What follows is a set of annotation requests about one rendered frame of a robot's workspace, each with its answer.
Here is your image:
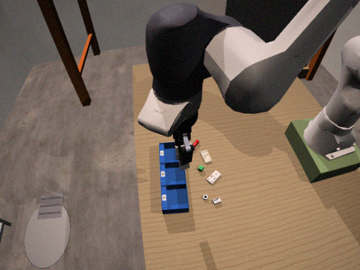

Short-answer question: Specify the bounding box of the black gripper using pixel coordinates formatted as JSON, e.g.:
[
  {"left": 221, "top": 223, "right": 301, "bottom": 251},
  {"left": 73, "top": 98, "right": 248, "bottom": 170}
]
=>
[{"left": 173, "top": 110, "right": 198, "bottom": 171}]

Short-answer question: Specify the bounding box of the white domino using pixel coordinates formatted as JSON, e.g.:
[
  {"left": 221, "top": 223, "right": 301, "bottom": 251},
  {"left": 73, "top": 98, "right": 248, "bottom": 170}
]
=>
[
  {"left": 201, "top": 150, "right": 212, "bottom": 164},
  {"left": 207, "top": 170, "right": 221, "bottom": 184}
]

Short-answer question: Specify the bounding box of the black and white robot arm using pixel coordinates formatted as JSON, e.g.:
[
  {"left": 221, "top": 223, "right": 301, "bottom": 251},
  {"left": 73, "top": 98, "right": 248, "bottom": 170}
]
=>
[{"left": 137, "top": 0, "right": 360, "bottom": 161}]

